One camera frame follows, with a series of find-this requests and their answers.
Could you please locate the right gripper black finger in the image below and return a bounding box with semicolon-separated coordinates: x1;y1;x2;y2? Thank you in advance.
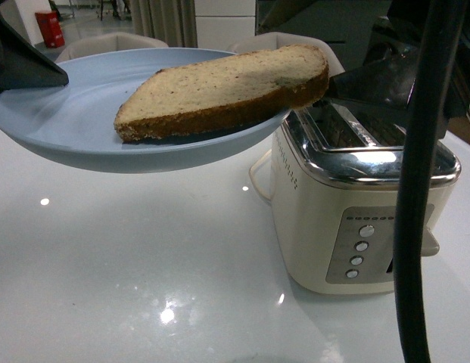
327;56;418;110

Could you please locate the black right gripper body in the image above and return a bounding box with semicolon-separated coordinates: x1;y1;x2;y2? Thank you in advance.
364;1;470;138

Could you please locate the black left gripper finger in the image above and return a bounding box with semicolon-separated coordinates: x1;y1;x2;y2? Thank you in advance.
0;14;69;93

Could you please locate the light blue plate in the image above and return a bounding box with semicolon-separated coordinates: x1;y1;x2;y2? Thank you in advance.
0;47;292;175

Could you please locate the bread slice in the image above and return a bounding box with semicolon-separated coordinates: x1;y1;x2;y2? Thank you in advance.
114;44;329;142

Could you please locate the red fire extinguisher box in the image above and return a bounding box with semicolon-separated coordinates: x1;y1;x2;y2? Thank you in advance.
35;11;65;48

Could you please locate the grey kitchen counter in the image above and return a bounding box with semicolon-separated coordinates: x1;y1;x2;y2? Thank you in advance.
257;0;391;48

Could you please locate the grey chair left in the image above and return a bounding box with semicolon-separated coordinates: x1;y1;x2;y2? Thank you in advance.
55;32;169;64

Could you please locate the grey chair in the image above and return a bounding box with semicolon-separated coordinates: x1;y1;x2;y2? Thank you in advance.
225;31;345;76
55;32;169;64

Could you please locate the cream two-slot toaster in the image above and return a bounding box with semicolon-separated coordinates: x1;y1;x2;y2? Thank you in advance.
270;98;462;296

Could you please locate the grey chair right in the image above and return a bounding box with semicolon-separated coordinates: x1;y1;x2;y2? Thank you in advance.
225;31;345;76

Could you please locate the grey curtain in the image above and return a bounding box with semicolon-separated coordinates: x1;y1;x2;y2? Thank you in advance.
129;0;198;48

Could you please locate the white cabinet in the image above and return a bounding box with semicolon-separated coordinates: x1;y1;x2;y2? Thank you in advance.
195;0;256;50

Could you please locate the black cable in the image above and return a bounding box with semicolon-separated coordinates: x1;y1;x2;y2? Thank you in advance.
393;0;468;363

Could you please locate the white toaster power cord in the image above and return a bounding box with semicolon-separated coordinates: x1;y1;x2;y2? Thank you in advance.
248;149;275;201

